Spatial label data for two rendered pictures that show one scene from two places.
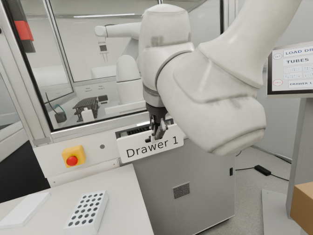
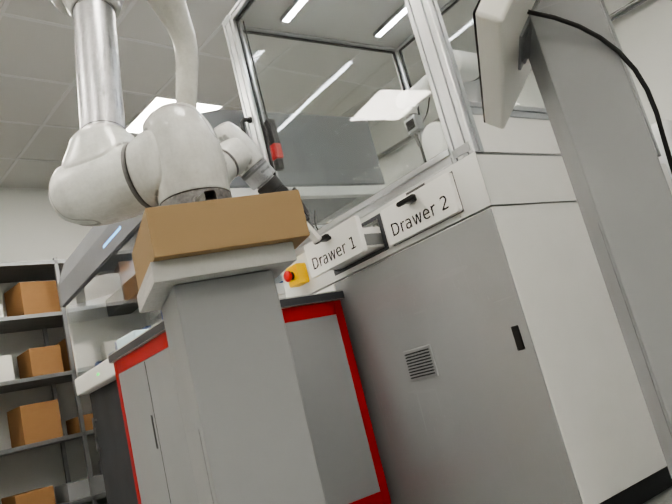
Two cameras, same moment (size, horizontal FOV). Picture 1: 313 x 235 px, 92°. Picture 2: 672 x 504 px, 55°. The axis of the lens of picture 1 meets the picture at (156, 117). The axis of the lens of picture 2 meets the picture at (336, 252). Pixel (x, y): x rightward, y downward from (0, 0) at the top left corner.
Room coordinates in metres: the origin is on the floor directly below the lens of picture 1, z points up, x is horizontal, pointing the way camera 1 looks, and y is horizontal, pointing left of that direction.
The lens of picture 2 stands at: (-0.14, -1.78, 0.46)
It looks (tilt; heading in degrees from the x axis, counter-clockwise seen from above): 12 degrees up; 68
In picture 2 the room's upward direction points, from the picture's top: 14 degrees counter-clockwise
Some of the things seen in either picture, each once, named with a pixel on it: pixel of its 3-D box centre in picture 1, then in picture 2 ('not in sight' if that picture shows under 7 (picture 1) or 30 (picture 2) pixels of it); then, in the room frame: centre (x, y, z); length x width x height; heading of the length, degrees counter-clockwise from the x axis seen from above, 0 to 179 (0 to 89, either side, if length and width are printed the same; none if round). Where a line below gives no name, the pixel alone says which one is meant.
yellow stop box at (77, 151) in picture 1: (73, 156); (296, 275); (0.57, 0.37, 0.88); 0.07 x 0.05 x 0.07; 105
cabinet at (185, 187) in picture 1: (147, 163); (507, 363); (1.15, 0.14, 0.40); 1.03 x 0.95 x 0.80; 105
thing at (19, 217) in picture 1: (26, 208); not in sight; (0.44, 0.51, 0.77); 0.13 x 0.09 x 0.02; 177
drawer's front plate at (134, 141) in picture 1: (152, 142); (333, 248); (0.60, 0.03, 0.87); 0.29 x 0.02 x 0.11; 105
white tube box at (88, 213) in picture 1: (88, 211); not in sight; (0.38, 0.26, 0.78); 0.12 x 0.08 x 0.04; 0
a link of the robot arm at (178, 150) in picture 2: not in sight; (181, 155); (0.11, -0.44, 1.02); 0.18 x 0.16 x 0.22; 146
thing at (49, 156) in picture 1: (137, 113); (467, 233); (1.15, 0.14, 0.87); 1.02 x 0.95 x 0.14; 105
